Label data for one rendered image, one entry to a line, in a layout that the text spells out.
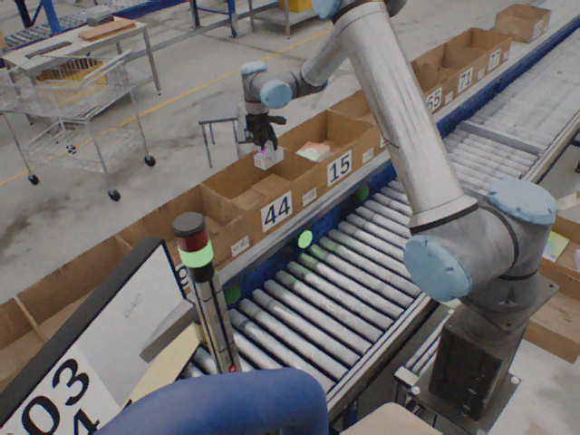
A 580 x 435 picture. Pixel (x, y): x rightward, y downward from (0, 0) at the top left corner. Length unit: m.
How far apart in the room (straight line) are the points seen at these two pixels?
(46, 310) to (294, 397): 1.63
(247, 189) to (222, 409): 1.96
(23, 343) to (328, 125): 1.62
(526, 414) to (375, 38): 1.16
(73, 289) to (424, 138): 1.31
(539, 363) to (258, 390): 1.58
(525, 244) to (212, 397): 0.93
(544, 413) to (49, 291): 1.63
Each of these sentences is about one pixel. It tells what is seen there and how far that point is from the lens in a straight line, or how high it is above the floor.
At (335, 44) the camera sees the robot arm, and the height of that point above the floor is 1.66.
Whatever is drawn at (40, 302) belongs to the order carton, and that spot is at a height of 0.97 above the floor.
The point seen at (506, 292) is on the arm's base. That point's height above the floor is 1.28.
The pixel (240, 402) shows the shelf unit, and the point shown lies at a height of 1.94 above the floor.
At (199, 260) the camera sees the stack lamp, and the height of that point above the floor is 1.60.
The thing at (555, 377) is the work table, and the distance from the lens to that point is 1.74.
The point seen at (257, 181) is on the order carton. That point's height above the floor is 0.89.
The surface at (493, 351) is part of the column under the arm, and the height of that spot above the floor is 1.08.
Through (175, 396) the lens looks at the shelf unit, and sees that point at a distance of 0.18.
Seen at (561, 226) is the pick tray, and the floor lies 0.81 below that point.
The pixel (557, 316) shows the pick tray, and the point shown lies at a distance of 1.89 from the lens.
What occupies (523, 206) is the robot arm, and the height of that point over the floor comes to 1.50.
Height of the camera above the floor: 2.11
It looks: 39 degrees down
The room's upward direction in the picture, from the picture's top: 6 degrees counter-clockwise
